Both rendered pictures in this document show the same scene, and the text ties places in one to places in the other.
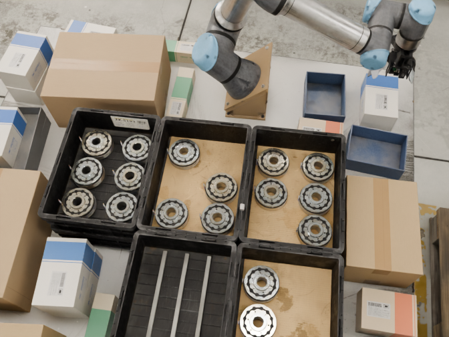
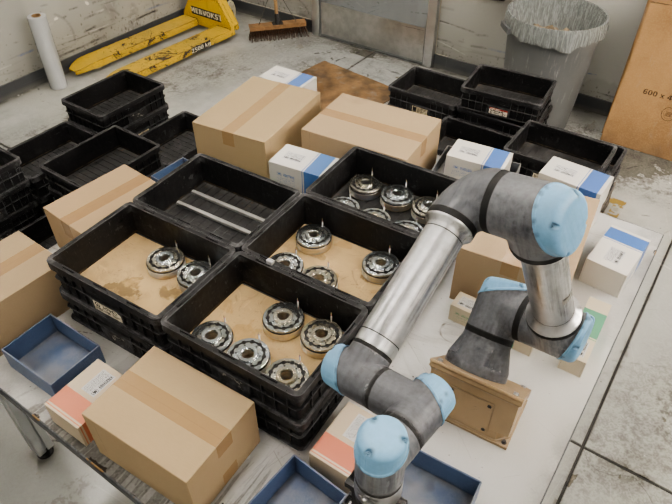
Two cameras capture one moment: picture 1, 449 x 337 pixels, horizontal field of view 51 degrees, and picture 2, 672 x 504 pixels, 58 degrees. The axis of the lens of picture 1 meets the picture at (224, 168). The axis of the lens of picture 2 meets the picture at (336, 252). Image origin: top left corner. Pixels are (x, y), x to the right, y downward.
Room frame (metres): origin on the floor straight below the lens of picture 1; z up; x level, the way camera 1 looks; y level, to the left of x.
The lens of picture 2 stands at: (1.14, -1.04, 2.00)
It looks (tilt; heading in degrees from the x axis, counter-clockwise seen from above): 42 degrees down; 112
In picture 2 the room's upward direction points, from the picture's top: straight up
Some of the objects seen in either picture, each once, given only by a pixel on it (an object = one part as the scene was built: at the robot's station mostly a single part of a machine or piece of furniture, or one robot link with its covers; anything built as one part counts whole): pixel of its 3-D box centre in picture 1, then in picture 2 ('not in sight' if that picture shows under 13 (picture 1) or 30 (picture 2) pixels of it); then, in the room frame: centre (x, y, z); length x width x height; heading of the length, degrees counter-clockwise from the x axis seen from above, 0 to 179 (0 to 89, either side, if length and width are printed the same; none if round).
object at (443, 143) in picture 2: not in sight; (465, 171); (0.79, 1.46, 0.31); 0.40 x 0.30 x 0.34; 167
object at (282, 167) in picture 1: (273, 161); (321, 335); (0.74, -0.16, 0.86); 0.10 x 0.10 x 0.01
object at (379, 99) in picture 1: (378, 101); not in sight; (1.05, -0.59, 0.75); 0.20 x 0.12 x 0.09; 168
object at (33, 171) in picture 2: not in sight; (60, 178); (-0.98, 0.68, 0.31); 0.40 x 0.30 x 0.34; 77
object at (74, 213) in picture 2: not in sight; (112, 217); (-0.09, 0.09, 0.78); 0.30 x 0.22 x 0.16; 74
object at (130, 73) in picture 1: (111, 81); (525, 248); (1.14, 0.42, 0.80); 0.40 x 0.30 x 0.20; 84
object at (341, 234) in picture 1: (294, 186); (265, 318); (0.62, -0.21, 0.92); 0.40 x 0.30 x 0.02; 170
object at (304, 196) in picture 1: (316, 197); (247, 355); (0.61, -0.28, 0.86); 0.10 x 0.10 x 0.01
